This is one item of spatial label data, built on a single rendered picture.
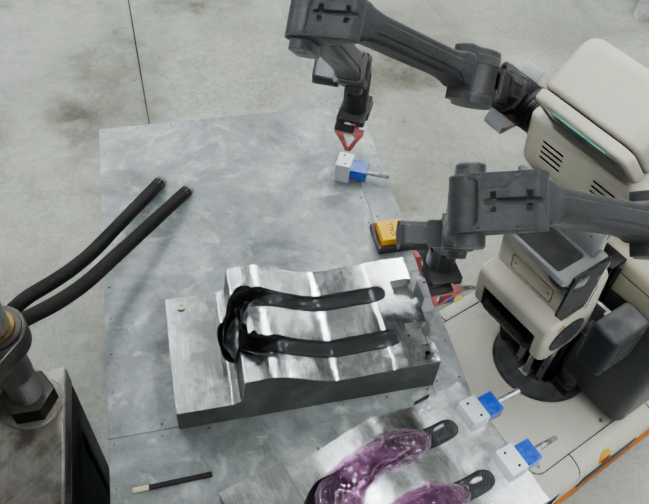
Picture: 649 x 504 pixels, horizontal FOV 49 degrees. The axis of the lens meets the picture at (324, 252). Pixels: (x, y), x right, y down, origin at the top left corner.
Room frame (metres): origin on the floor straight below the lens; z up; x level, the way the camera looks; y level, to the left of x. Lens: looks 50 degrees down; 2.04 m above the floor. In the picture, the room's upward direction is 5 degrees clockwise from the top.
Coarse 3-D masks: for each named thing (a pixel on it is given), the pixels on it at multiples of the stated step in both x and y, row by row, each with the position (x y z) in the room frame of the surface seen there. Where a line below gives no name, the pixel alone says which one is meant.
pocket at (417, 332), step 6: (408, 324) 0.80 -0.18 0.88; (414, 324) 0.81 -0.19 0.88; (420, 324) 0.81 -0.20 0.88; (408, 330) 0.80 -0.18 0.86; (414, 330) 0.80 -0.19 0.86; (420, 330) 0.81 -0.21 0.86; (426, 330) 0.80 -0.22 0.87; (408, 336) 0.79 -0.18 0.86; (414, 336) 0.79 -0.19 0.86; (420, 336) 0.79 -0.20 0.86; (426, 336) 0.78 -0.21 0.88; (414, 342) 0.78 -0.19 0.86; (420, 342) 0.78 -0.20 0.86; (426, 342) 0.78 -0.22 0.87
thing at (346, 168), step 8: (344, 152) 1.32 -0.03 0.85; (344, 160) 1.29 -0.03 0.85; (352, 160) 1.30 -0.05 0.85; (336, 168) 1.28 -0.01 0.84; (344, 168) 1.27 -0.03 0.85; (352, 168) 1.28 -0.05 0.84; (360, 168) 1.28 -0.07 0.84; (336, 176) 1.28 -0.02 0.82; (344, 176) 1.27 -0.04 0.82; (352, 176) 1.27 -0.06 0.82; (360, 176) 1.27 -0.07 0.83; (376, 176) 1.28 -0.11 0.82; (384, 176) 1.28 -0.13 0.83
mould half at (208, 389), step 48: (288, 288) 0.85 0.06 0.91; (336, 288) 0.88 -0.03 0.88; (384, 288) 0.88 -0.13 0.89; (192, 336) 0.75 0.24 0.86; (288, 336) 0.73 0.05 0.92; (336, 336) 0.76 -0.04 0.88; (192, 384) 0.65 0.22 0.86; (240, 384) 0.64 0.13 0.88; (288, 384) 0.64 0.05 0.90; (336, 384) 0.66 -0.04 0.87; (384, 384) 0.69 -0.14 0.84; (432, 384) 0.72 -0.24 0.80
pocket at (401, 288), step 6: (390, 282) 0.90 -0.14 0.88; (396, 282) 0.91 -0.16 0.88; (402, 282) 0.91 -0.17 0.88; (408, 282) 0.91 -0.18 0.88; (396, 288) 0.91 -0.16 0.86; (402, 288) 0.91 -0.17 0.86; (408, 288) 0.90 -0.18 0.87; (396, 294) 0.89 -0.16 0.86; (402, 294) 0.89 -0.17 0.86; (408, 294) 0.89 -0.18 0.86; (396, 300) 0.87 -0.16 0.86
